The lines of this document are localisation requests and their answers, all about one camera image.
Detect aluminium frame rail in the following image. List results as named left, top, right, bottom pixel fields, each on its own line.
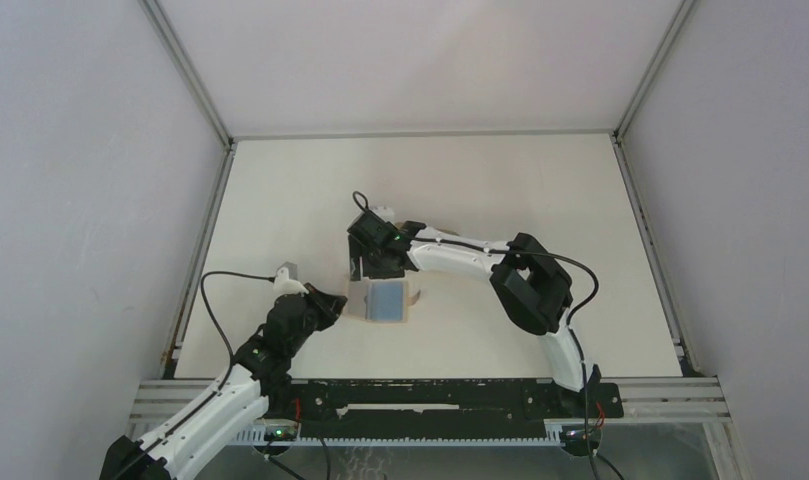
left=128, top=377, right=732, bottom=427
left=232, top=128, right=615, bottom=143

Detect aluminium frame front rail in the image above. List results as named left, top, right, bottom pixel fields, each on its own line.
left=128, top=377, right=732, bottom=427

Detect left aluminium frame post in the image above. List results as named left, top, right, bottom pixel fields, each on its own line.
left=138, top=0, right=234, bottom=150

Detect white cable duct strip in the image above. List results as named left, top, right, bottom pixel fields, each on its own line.
left=234, top=423, right=568, bottom=448

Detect black left camera cable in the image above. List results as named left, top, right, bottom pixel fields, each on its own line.
left=199, top=270, right=277, bottom=372

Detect back aluminium frame rail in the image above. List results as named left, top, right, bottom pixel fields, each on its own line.
left=232, top=128, right=615, bottom=143

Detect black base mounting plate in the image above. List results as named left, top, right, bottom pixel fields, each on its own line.
left=263, top=378, right=625, bottom=441

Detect right green controller board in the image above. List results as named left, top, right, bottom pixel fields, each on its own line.
left=561, top=428, right=601, bottom=443

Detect left green controller board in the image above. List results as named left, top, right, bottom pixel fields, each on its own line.
left=263, top=427, right=298, bottom=443

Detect aluminium frame post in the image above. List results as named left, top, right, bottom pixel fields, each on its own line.
left=138, top=0, right=234, bottom=150
left=612, top=0, right=699, bottom=143

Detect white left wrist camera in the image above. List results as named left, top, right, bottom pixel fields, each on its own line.
left=273, top=262, right=309, bottom=296

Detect right aluminium frame post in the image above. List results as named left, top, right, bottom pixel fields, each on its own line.
left=612, top=0, right=699, bottom=143

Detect green controller board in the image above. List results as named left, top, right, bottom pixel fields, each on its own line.
left=561, top=428, right=601, bottom=443
left=263, top=427, right=298, bottom=443

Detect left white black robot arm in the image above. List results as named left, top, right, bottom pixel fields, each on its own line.
left=99, top=283, right=347, bottom=479

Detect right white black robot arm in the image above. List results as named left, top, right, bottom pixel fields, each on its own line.
left=347, top=211, right=601, bottom=416

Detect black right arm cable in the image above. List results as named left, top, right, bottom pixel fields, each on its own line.
left=351, top=191, right=601, bottom=480

